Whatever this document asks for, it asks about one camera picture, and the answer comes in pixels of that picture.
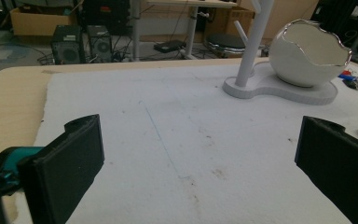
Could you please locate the white desk frame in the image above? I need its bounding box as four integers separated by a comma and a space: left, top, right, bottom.
130, 0, 238, 62

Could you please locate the white foam mat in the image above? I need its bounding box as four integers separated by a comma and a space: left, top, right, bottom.
12, 59, 358, 224

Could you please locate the white eggshell-shaped bowl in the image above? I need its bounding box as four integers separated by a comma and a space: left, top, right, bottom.
268, 18, 353, 88

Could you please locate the open cardboard box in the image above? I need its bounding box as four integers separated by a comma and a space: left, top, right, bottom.
9, 6, 77, 36

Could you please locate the tall cardboard box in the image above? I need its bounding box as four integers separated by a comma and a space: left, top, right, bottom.
204, 0, 320, 40

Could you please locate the small black computer tower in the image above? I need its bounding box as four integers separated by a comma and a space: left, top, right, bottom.
87, 24, 114, 63

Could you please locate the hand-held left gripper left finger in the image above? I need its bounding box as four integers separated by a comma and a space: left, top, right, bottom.
0, 114, 105, 224

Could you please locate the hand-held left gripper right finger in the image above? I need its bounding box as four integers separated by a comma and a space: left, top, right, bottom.
294, 115, 358, 224

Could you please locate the flat black device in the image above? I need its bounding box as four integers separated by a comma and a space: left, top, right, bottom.
153, 39, 187, 54

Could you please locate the black round stool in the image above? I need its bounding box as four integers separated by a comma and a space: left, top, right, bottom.
205, 32, 250, 59

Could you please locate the large black computer tower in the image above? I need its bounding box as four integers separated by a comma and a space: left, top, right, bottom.
49, 25, 87, 65

